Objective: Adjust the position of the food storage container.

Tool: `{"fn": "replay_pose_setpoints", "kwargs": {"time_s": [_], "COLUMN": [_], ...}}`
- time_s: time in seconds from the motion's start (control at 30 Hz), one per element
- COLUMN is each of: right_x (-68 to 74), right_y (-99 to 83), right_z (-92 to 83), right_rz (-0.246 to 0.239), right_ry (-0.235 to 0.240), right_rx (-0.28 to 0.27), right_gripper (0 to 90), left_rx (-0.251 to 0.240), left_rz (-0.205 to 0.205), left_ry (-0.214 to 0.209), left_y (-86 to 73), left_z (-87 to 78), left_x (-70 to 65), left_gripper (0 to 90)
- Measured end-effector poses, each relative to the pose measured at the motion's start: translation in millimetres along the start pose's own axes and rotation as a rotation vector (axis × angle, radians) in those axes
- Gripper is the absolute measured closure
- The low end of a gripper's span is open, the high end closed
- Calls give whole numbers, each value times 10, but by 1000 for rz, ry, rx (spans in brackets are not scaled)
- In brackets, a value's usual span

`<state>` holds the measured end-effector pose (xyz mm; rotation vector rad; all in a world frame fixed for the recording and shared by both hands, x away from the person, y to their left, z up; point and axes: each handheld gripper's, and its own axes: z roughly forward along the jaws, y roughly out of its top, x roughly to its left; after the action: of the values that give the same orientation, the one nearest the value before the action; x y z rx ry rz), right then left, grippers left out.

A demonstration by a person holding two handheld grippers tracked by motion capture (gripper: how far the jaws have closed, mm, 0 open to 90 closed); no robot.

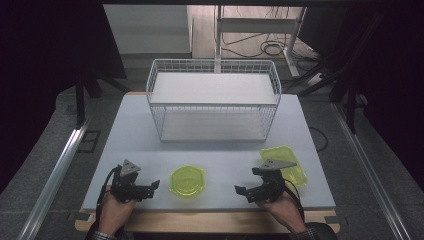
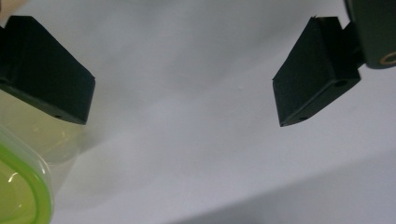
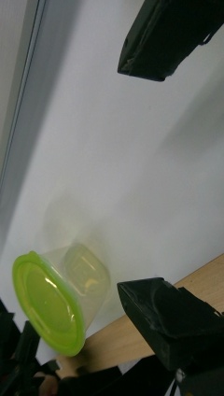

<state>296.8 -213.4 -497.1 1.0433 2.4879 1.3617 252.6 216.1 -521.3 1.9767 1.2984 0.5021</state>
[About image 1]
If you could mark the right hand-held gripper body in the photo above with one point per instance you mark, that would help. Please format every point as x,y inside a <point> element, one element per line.
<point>273,183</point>

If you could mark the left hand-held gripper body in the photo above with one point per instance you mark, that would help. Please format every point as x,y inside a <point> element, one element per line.
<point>124,181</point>

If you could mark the rectangular green plastic container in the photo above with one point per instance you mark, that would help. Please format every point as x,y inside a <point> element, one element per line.
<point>288,156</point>

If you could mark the round green plastic container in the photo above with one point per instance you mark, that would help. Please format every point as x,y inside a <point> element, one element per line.
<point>187,181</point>

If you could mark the person's right hand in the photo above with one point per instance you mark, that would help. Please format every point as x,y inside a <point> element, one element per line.
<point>286,211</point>

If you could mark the person's left hand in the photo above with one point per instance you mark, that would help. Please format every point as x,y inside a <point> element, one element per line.
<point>111,213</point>

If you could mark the black stand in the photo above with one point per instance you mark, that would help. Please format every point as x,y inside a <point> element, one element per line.
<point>350,100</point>
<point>80,96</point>

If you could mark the white power strip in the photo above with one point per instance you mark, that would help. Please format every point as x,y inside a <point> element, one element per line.
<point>315,79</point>

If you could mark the white cabinet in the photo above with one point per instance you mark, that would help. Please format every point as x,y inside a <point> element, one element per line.
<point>150,30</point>

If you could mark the aluminium rail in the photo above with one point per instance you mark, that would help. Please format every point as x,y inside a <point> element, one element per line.
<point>55,176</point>
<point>370,170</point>

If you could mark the white desk frame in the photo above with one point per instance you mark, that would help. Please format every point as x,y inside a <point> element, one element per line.
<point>256,25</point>

